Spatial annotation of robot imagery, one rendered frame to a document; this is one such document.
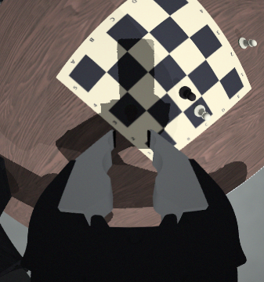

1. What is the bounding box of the black and cream chessboard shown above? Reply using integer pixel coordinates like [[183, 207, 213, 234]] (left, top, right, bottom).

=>
[[56, 0, 251, 161]]

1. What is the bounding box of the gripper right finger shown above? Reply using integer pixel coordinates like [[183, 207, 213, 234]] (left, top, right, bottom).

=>
[[147, 129, 247, 267]]

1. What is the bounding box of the white chess pawn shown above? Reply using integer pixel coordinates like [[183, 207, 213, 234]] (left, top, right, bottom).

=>
[[238, 38, 257, 49], [193, 104, 211, 121]]

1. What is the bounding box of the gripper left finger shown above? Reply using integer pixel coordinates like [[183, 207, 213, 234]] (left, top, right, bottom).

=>
[[20, 130, 116, 271]]

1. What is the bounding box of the black pawn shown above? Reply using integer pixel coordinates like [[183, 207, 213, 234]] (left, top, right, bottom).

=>
[[125, 104, 138, 121], [179, 86, 196, 101]]

